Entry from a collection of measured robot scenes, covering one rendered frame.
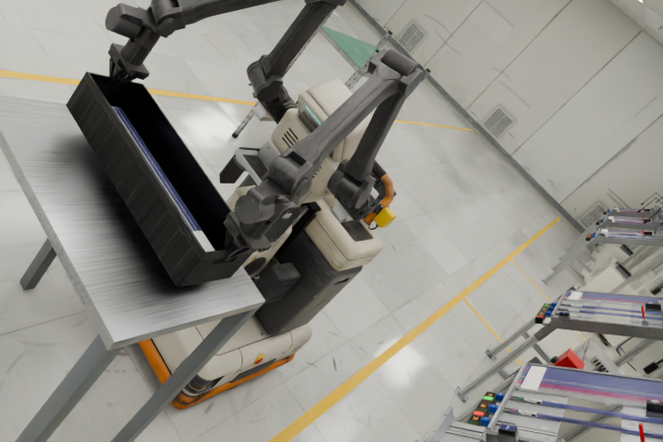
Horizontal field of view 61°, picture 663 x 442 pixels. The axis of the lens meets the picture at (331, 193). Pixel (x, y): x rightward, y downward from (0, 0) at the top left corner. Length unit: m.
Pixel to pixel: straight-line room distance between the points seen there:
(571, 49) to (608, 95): 0.99
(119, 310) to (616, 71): 9.98
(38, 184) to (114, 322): 0.36
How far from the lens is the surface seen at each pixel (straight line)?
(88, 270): 1.24
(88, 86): 1.50
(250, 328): 2.21
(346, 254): 1.96
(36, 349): 2.12
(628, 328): 3.35
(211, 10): 1.46
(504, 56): 10.96
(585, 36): 10.80
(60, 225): 1.30
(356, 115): 1.22
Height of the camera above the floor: 1.65
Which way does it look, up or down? 23 degrees down
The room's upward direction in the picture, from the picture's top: 42 degrees clockwise
